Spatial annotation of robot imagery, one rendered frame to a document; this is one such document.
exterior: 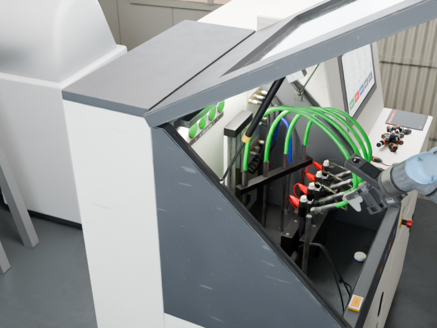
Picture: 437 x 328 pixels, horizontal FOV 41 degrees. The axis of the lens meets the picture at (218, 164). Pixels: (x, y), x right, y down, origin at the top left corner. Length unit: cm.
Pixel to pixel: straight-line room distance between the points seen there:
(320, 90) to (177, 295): 85
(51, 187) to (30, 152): 24
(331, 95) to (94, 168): 87
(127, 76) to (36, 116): 167
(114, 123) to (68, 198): 195
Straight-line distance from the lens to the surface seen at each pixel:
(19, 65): 331
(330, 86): 206
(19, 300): 324
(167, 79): 166
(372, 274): 184
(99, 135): 162
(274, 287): 161
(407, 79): 363
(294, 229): 192
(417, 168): 142
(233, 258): 160
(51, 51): 316
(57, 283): 328
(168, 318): 191
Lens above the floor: 213
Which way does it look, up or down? 31 degrees down
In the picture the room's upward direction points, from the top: straight up
